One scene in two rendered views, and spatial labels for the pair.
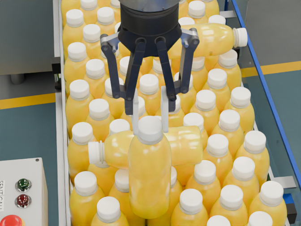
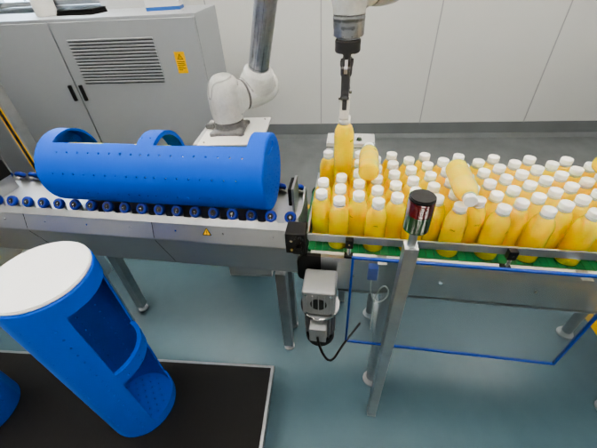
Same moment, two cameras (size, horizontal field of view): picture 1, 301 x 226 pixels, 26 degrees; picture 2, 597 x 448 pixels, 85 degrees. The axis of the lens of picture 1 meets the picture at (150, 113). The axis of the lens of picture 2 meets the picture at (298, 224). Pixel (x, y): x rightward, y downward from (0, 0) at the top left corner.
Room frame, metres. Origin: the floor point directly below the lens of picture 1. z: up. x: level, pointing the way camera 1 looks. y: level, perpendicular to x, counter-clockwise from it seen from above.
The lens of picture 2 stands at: (0.85, -1.07, 1.70)
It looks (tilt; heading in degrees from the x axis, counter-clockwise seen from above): 39 degrees down; 108
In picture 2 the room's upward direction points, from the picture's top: 3 degrees counter-clockwise
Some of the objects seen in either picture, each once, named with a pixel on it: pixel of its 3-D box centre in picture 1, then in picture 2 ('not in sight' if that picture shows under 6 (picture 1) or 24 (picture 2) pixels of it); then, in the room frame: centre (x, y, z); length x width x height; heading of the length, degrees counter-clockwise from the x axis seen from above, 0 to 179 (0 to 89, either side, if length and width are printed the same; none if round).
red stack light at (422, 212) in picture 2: not in sight; (420, 205); (0.94, -0.39, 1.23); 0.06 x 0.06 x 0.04
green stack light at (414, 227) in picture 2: not in sight; (417, 220); (0.94, -0.39, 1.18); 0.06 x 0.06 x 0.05
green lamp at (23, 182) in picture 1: (23, 183); not in sight; (0.72, 0.22, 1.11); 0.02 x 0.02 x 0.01
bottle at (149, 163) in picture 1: (149, 170); (343, 145); (0.69, 0.00, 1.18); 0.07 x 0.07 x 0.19
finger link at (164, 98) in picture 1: (164, 109); (344, 109); (0.69, -0.02, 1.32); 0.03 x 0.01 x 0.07; 6
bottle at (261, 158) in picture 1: (249, 174); (375, 226); (0.84, -0.20, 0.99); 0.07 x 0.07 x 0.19
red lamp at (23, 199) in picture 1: (22, 199); not in sight; (0.69, 0.22, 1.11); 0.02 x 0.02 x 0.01
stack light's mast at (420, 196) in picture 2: not in sight; (417, 221); (0.94, -0.39, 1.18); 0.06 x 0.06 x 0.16
